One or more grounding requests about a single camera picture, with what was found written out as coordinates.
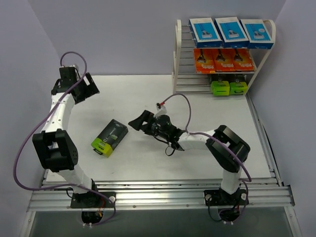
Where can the cream metal wire shelf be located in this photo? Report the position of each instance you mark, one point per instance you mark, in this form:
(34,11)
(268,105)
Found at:
(185,79)

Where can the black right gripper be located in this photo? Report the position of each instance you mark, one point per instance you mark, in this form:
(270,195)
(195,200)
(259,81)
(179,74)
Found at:
(148,122)

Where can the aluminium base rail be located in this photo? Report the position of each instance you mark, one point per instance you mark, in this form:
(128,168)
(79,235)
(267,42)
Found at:
(169,194)

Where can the orange Gillette razor box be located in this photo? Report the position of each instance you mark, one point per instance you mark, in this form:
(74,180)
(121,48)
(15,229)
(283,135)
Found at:
(223,60)
(204,63)
(242,60)

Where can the blue white Harry's razor box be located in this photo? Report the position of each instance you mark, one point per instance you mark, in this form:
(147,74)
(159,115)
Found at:
(231,32)

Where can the black green razor box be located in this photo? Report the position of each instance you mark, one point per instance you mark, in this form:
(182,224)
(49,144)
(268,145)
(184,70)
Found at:
(109,138)
(238,85)
(219,85)

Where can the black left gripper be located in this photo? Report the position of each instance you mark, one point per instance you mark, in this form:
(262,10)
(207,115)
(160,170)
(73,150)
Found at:
(89,84)

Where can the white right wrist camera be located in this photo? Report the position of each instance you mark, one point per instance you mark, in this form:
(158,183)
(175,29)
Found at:
(161,110)

